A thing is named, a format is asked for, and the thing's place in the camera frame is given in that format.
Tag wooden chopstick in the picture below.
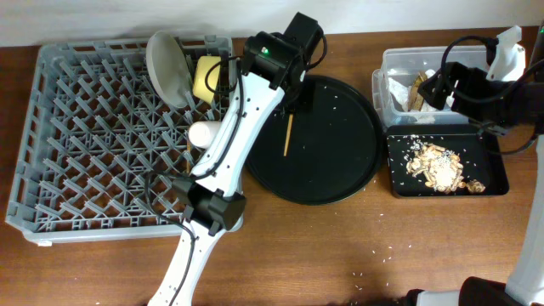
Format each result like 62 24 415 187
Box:
283 113 294 157
184 141 192 174

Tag brown wrapper waste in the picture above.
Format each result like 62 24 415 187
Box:
407 71 428 111

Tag white paper napkin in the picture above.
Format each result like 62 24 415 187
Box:
388 70 435 123

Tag food scraps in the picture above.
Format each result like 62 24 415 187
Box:
404 141 486 195

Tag yellow bowl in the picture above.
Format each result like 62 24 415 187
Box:
193 55 221 104

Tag pink plastic cup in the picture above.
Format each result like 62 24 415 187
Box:
188 121 221 149

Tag white round plate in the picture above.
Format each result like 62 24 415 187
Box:
145 31 193 108

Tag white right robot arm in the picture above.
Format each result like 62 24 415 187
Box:
273 149 537 304

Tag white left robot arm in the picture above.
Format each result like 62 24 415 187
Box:
149 30 327 305

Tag grey dishwasher rack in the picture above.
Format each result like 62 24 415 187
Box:
5 38 229 247

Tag round black tray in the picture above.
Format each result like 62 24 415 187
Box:
246 76 383 205

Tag clear plastic bin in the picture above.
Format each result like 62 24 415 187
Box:
372 47 468 129

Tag black rectangular tray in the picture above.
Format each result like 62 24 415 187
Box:
386 124 509 197

